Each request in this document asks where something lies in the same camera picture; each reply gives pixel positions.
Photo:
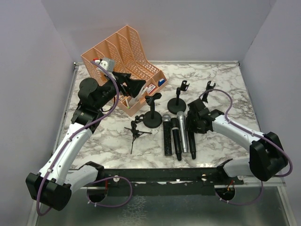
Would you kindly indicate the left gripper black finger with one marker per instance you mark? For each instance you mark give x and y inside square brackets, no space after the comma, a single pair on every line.
[134,87]
[122,77]

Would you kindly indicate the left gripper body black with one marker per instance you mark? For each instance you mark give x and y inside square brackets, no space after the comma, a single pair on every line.
[124,81]

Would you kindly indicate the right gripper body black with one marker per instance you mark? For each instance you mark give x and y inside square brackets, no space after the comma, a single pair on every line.
[194,120]

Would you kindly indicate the black microphone grey band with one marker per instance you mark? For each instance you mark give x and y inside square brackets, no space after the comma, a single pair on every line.
[192,144]

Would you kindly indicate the black microphone stand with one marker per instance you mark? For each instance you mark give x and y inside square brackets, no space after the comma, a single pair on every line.
[152,119]
[176,104]
[209,87]

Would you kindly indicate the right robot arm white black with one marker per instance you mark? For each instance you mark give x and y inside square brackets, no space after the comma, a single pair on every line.
[265,158]

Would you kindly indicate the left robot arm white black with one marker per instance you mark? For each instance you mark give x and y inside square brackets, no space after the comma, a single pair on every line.
[51,185]

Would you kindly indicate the small black tripod stand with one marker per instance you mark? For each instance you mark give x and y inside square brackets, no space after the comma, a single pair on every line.
[135,132]

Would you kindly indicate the red white small box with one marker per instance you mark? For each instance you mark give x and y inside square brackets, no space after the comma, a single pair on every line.
[151,88]

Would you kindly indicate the peach plastic file organizer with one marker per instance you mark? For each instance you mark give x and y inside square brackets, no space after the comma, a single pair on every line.
[125,47]

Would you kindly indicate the black microphone white band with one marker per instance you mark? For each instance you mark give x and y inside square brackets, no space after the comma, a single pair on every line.
[176,137]

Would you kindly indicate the blue white eraser box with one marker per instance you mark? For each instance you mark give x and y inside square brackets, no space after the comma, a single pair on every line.
[161,82]

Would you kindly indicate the black microphone silver grille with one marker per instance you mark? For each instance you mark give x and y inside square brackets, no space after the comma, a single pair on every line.
[167,134]

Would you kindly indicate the black mounting base bar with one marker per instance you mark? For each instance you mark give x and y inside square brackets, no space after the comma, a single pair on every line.
[172,181]

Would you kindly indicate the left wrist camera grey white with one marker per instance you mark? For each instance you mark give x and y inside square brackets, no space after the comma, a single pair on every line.
[106,63]

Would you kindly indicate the aluminium frame rail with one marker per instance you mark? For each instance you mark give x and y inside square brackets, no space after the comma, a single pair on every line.
[33,216]

